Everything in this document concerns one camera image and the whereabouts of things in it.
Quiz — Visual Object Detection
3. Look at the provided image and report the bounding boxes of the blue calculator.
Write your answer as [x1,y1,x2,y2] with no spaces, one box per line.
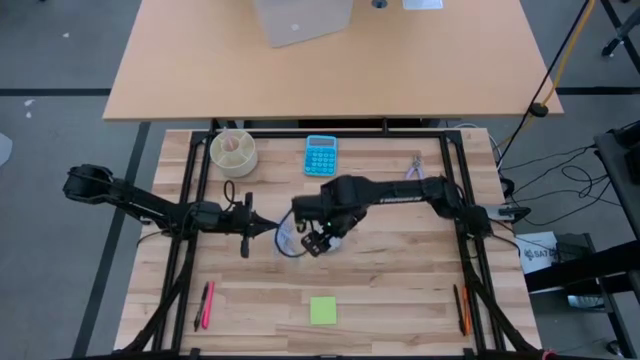
[303,134,339,178]

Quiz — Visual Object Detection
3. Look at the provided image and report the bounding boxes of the green sticky note pad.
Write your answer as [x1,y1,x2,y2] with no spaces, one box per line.
[309,296,338,327]

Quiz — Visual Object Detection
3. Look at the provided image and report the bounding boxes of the black chair base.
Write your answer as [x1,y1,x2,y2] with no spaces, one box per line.
[601,0,640,57]

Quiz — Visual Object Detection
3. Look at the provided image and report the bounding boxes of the large light wooden desk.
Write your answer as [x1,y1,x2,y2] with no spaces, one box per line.
[102,0,565,122]

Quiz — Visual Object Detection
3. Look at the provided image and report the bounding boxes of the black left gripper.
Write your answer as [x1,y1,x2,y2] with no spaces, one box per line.
[219,192,280,259]

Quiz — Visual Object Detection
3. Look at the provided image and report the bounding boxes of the white flat device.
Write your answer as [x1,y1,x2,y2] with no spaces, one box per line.
[402,0,445,11]

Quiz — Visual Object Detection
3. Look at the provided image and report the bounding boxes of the black pen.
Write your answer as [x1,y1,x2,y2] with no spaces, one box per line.
[193,281,210,333]

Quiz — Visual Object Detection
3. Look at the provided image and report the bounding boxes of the black floor cables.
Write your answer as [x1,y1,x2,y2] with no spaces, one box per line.
[499,144,624,227]

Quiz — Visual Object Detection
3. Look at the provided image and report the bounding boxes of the white labelled box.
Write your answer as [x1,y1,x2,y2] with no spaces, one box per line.
[514,230,560,275]

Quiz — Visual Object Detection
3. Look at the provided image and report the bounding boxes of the black hanging cable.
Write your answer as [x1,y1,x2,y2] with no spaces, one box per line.
[497,0,591,166]

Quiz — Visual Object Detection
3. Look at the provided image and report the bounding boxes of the cream round desk organizer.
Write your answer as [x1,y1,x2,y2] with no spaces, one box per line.
[208,128,259,179]

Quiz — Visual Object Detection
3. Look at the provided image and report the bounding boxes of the orange pen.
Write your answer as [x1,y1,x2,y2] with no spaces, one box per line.
[460,285,473,335]

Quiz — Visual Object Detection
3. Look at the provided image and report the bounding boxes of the pink pen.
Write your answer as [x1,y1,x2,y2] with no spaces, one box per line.
[201,280,216,330]

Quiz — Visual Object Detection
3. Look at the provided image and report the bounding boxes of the yellow hanging cable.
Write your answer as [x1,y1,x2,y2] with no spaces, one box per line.
[499,0,597,146]

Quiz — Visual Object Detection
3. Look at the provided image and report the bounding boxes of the black equipment cart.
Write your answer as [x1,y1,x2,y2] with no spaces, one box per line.
[524,119,640,360]

